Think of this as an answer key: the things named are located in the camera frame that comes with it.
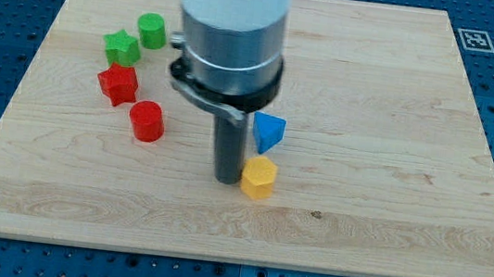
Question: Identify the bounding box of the green star block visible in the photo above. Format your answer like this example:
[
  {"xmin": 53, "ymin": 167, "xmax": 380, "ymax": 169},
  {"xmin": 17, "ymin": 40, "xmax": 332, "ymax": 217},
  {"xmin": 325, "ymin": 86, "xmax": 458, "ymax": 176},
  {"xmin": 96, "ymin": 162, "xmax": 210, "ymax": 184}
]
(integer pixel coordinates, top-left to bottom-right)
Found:
[{"xmin": 104, "ymin": 29, "xmax": 141, "ymax": 67}]

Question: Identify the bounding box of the blue triangle block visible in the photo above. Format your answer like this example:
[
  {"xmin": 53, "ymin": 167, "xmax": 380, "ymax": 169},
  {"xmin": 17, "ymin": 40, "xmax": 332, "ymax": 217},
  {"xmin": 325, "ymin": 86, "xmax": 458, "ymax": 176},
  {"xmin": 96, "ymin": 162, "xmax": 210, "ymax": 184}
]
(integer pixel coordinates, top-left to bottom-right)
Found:
[{"xmin": 252, "ymin": 111, "xmax": 286, "ymax": 154}]

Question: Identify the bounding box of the light wooden board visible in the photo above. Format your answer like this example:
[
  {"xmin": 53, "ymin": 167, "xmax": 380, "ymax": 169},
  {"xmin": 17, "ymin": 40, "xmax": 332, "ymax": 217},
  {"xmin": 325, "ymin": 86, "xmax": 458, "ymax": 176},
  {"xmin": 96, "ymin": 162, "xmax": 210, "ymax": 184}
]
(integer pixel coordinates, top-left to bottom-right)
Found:
[{"xmin": 0, "ymin": 0, "xmax": 494, "ymax": 277}]

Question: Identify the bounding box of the red cylinder block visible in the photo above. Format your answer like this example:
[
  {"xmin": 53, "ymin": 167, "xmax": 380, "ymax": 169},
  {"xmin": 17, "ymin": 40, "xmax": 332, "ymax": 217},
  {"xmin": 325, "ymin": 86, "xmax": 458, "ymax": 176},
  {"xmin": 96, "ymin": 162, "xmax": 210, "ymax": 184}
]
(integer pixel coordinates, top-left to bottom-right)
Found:
[{"xmin": 129, "ymin": 101, "xmax": 165, "ymax": 143}]

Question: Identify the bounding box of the white fiducial marker tag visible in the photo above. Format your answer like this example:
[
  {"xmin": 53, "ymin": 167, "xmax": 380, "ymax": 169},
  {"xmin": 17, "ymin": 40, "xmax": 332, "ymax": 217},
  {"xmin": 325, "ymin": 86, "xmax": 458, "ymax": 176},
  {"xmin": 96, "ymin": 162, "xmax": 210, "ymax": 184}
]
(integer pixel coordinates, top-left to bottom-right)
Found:
[{"xmin": 458, "ymin": 28, "xmax": 494, "ymax": 54}]

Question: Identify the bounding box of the black clamp with silver lever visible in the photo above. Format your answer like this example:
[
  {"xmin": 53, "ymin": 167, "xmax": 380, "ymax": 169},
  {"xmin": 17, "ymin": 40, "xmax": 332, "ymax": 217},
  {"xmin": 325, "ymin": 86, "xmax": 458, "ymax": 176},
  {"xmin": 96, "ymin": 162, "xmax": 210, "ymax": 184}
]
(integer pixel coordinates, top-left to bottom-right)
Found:
[{"xmin": 169, "ymin": 31, "xmax": 285, "ymax": 127}]

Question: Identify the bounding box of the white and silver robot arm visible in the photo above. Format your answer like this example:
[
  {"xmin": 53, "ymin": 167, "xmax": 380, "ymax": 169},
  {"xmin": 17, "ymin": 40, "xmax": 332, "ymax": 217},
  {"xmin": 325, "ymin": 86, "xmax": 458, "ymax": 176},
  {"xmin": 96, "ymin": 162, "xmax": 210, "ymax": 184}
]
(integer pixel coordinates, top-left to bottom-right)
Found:
[{"xmin": 181, "ymin": 0, "xmax": 291, "ymax": 95}]

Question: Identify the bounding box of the red star block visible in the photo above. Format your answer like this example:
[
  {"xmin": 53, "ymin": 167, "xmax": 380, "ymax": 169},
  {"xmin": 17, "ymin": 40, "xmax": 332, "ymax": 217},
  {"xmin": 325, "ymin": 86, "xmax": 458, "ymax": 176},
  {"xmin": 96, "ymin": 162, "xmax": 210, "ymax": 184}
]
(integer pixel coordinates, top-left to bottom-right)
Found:
[{"xmin": 97, "ymin": 62, "xmax": 139, "ymax": 107}]

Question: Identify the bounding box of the green cylinder block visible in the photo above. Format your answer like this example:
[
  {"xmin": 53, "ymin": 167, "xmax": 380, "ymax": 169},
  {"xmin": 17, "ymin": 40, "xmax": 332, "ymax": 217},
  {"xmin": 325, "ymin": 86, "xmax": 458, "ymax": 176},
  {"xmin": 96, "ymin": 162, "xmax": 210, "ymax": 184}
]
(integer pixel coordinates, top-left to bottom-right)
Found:
[{"xmin": 137, "ymin": 13, "xmax": 166, "ymax": 50}]

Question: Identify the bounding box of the yellow hexagon block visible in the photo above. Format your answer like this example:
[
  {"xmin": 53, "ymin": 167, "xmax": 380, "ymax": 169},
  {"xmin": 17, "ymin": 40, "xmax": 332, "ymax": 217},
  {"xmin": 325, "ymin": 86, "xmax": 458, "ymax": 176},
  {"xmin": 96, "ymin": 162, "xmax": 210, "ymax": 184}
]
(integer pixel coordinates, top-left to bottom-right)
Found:
[{"xmin": 240, "ymin": 156, "xmax": 278, "ymax": 200}]

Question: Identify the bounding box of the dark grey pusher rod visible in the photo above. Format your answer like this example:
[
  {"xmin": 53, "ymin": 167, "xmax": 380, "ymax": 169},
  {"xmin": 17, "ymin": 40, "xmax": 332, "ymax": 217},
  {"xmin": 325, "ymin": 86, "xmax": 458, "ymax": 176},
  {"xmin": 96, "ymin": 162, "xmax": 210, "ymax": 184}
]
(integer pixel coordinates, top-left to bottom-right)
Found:
[{"xmin": 213, "ymin": 113, "xmax": 248, "ymax": 185}]

